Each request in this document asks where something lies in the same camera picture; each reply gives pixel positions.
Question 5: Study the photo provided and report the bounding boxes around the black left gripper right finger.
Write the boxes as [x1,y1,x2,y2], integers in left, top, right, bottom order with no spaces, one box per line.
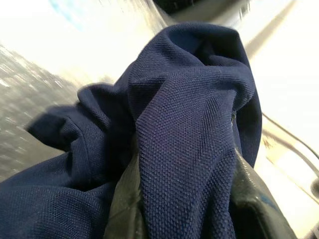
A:
[229,146,300,239]

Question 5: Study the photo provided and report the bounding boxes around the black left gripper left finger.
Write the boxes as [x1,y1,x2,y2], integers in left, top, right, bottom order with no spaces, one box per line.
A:
[103,151,148,239]

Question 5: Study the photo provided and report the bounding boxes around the navy blue knit garment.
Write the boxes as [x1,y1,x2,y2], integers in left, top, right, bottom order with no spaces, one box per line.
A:
[0,22,264,239]

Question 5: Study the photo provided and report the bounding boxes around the thin black cable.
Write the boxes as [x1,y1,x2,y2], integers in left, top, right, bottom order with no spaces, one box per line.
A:
[261,113,319,160]

